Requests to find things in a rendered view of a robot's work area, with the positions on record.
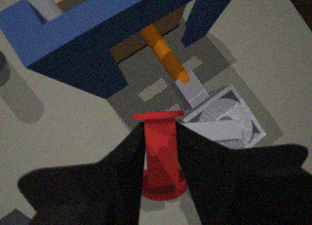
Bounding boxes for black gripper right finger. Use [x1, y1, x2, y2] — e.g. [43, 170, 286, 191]
[175, 121, 308, 225]

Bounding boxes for grey cylinder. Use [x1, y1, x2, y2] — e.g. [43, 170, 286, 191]
[0, 51, 6, 71]

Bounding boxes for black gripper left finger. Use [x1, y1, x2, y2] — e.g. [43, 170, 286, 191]
[18, 122, 146, 225]

